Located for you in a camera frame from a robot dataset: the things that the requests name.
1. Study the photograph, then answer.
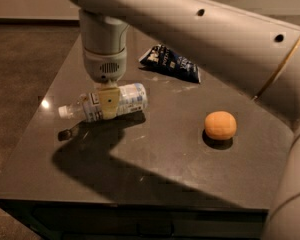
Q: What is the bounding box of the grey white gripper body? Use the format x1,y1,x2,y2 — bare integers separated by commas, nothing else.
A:
79,9,129,83

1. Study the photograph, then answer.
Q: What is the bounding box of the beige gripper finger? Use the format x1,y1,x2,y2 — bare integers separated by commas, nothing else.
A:
98,83,120,120

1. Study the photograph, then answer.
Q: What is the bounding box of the clear plastic bottle blue label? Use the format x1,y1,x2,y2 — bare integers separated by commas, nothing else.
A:
58,83,148,122

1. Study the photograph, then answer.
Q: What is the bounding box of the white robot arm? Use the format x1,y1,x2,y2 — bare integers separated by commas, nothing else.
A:
70,0,300,240

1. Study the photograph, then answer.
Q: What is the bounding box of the blue crumpled snack bag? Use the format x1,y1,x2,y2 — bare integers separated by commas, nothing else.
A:
139,44,201,84

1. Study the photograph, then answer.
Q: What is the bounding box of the orange round fruit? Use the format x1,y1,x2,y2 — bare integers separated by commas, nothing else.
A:
204,111,237,140

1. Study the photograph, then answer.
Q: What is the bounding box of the dark table front drawer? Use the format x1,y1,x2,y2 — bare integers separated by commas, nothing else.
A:
32,206,267,239

